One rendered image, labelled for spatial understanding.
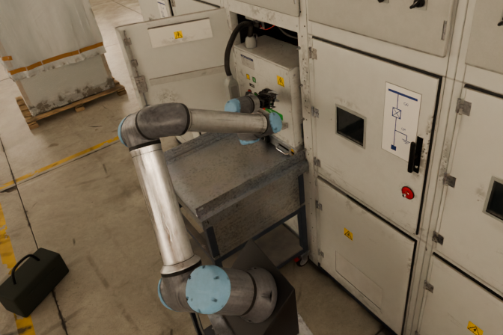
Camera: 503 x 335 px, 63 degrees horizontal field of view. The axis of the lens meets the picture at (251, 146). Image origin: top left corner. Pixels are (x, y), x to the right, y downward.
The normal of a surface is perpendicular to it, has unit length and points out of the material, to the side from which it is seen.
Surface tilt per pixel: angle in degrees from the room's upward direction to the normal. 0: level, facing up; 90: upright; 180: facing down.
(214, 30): 90
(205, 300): 41
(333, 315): 0
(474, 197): 90
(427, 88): 90
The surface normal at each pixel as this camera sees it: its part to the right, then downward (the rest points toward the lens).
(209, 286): -0.62, -0.33
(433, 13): -0.81, 0.41
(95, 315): -0.12, -0.82
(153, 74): 0.18, 0.55
